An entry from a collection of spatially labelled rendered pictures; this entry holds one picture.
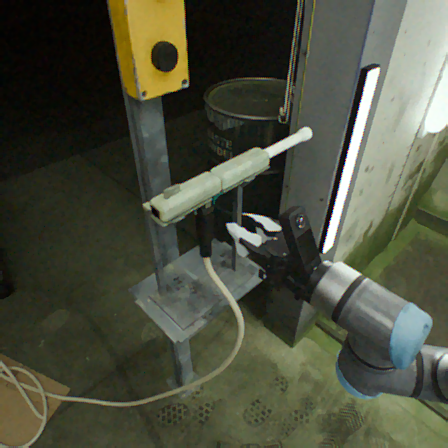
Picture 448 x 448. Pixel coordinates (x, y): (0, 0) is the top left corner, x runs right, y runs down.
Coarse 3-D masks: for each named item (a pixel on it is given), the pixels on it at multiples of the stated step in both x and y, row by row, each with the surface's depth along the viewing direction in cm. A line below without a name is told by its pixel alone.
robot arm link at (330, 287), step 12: (336, 264) 57; (324, 276) 56; (336, 276) 55; (348, 276) 55; (324, 288) 55; (336, 288) 55; (312, 300) 57; (324, 300) 55; (336, 300) 54; (324, 312) 57
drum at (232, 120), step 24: (216, 120) 170; (240, 120) 162; (264, 120) 159; (288, 120) 162; (216, 144) 180; (240, 144) 170; (264, 144) 168; (264, 192) 186; (216, 216) 211; (264, 216) 196
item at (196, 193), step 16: (304, 128) 91; (288, 144) 86; (240, 160) 77; (256, 160) 78; (208, 176) 72; (224, 176) 73; (240, 176) 76; (176, 192) 67; (192, 192) 68; (208, 192) 71; (224, 192) 75; (160, 208) 65; (176, 208) 66; (192, 208) 71; (208, 208) 75; (160, 224) 67; (208, 224) 78; (208, 240) 80; (208, 256) 84
